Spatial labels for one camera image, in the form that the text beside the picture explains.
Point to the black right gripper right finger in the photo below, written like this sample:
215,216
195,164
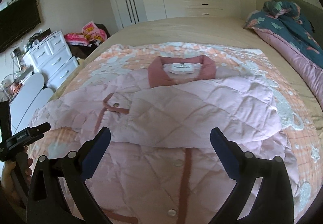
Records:
274,202

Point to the tan bed sheet mattress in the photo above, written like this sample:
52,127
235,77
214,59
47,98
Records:
227,31

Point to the person's left hand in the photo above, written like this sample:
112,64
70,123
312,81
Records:
10,185

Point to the teal and pink duvet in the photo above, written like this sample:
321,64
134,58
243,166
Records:
283,26

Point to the pink quilted coat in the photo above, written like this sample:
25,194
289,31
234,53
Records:
160,166

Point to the orange bear pattern blanket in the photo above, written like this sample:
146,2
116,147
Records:
295,118

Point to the white drawer chest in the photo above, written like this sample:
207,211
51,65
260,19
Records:
53,59

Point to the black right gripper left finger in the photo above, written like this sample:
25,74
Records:
46,201

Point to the black wall television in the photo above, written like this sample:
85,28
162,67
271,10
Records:
16,20

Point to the pink and yellow clothes pile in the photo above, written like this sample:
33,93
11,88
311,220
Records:
90,34

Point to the white oval boards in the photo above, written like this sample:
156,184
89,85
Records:
32,96

